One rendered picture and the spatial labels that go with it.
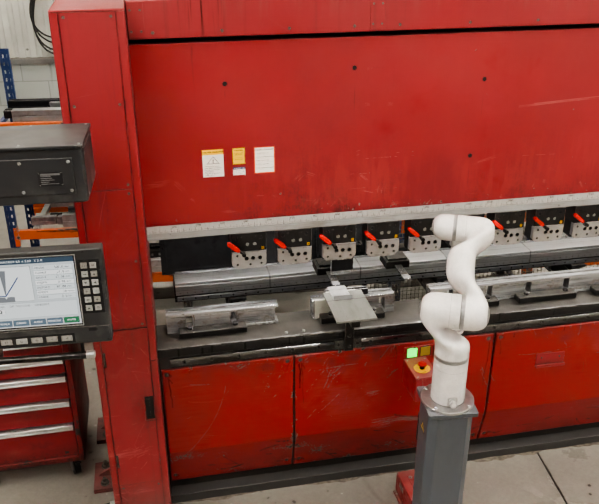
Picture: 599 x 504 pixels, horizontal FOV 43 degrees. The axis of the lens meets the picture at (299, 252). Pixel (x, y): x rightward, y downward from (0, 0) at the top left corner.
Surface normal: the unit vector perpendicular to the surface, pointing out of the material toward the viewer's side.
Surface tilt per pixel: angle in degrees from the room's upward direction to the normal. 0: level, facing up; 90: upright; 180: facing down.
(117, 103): 90
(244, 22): 90
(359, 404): 90
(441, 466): 90
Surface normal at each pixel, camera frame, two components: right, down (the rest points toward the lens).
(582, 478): 0.00, -0.90
